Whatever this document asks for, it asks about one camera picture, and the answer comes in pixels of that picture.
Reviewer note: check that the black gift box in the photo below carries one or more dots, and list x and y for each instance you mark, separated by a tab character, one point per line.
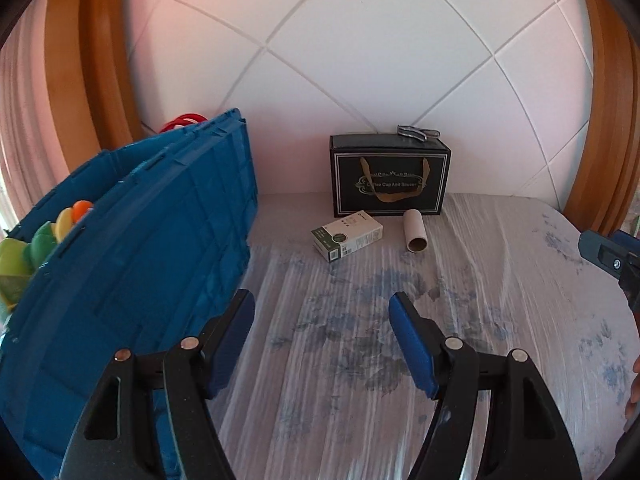
390	170

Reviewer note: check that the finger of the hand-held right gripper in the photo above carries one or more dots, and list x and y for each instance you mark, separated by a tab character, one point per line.
600	252
629	241

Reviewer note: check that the wooden wall frame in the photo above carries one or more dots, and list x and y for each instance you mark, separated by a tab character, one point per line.
610	110
95	60

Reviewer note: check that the blue plastic crate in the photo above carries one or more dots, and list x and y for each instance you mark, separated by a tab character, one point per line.
150	260

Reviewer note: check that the yellow duck plush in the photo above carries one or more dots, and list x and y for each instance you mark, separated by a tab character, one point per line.
67	222

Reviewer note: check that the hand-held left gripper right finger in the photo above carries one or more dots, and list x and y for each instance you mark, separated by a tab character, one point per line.
415	350

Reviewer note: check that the cardboard tube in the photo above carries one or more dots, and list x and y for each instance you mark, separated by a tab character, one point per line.
415	230

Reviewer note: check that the white box dark green end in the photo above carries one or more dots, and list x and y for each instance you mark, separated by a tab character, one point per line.
350	235

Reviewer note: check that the pink curtain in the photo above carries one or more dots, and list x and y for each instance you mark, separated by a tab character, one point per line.
25	135

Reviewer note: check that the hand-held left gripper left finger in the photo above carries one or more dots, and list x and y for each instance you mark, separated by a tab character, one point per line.
232	345

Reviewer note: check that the person's right hand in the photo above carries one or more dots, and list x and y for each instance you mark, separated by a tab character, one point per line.
635	400

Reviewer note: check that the red plastic case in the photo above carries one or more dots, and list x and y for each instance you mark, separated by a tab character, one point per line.
182	122

